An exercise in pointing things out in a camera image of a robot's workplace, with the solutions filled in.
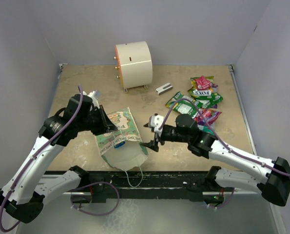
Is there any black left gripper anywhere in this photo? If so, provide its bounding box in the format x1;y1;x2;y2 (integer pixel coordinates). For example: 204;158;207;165
77;105;117;136

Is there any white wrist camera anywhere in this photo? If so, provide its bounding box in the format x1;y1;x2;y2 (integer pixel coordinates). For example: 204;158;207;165
148;114;164;134
82;90;101;108

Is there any white cylindrical drawer cabinet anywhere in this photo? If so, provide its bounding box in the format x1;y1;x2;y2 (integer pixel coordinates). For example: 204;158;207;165
114;41;153;92

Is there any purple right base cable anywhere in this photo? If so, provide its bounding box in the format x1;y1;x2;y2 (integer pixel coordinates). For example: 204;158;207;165
207;187;235;209

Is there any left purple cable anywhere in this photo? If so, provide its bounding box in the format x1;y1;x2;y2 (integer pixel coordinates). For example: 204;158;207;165
0;84;84;233

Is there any purple fruit candy packet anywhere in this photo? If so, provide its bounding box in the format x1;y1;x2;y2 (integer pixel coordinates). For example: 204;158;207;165
194;108;222;126

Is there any green Fox's candy packet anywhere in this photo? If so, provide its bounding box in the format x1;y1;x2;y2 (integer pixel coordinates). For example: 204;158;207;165
188;76;214;98

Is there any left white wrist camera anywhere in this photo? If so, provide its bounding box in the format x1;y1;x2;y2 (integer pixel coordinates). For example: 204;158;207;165
82;90;101;108

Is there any purple snack packet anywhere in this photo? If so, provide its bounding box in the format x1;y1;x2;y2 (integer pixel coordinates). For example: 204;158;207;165
212;83;218;109

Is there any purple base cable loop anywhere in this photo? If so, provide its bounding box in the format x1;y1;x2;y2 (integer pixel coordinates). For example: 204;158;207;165
70;180;121;216

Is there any pink red snack packet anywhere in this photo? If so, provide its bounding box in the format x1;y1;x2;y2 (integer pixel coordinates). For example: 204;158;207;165
194;76;212;90

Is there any green paper bag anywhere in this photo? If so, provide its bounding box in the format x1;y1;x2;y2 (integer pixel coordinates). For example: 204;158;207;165
95;106;149;188

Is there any yellow green snack packet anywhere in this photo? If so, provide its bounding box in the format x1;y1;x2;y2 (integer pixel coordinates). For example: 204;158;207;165
195;93;223;109

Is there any teal white snack packet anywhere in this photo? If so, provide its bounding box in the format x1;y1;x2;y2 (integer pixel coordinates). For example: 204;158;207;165
198;120;216;136

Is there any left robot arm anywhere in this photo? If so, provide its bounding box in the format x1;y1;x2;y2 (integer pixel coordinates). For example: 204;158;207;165
0;91;117;223

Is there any small blue snack packet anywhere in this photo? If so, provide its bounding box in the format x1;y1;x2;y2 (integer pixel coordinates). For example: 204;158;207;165
114;141;125;149

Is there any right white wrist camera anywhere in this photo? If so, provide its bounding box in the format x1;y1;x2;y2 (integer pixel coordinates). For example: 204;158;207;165
148;114;164;134

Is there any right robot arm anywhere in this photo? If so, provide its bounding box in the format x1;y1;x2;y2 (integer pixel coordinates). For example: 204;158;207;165
141;114;290;207

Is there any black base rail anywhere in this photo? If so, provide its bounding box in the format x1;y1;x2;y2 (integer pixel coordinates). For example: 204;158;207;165
42;170;234;203

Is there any small white stapler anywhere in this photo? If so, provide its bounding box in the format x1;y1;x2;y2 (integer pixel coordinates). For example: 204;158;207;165
155;82;173;96

